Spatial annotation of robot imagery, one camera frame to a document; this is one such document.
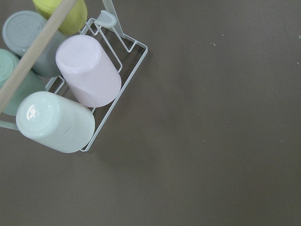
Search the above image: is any pink upturned cup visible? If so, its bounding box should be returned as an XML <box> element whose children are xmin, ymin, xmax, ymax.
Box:
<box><xmin>55</xmin><ymin>35</ymin><xmax>122</xmax><ymax>108</ymax></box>

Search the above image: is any yellow green upturned cup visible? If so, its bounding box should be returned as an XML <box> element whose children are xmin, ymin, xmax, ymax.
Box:
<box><xmin>33</xmin><ymin>0</ymin><xmax>87</xmax><ymax>36</ymax></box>

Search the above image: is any grey blue upturned cup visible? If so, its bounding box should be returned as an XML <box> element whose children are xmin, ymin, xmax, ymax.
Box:
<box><xmin>2</xmin><ymin>10</ymin><xmax>66</xmax><ymax>78</ymax></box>

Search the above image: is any pale mint upturned cup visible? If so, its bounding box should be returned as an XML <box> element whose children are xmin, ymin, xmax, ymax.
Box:
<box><xmin>16</xmin><ymin>91</ymin><xmax>95</xmax><ymax>153</ymax></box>

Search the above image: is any wooden rack handle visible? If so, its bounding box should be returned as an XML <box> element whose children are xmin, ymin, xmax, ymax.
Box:
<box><xmin>0</xmin><ymin>0</ymin><xmax>76</xmax><ymax>112</ymax></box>

